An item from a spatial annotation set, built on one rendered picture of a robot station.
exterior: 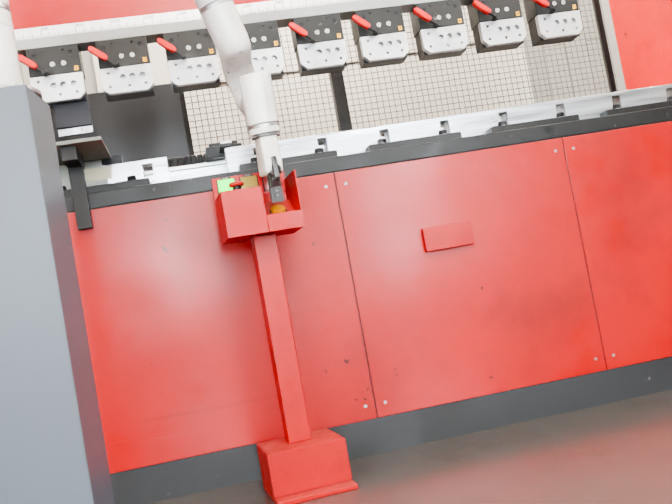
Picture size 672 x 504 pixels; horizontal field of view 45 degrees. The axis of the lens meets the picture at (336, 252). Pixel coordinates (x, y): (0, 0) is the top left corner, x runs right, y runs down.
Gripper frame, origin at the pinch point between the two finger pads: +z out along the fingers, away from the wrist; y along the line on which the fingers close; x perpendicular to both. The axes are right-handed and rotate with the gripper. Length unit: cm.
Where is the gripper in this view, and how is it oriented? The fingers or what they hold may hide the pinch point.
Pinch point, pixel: (276, 194)
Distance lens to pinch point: 215.6
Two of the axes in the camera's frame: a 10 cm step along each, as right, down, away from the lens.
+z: 1.8, 9.8, 0.8
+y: 2.7, 0.3, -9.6
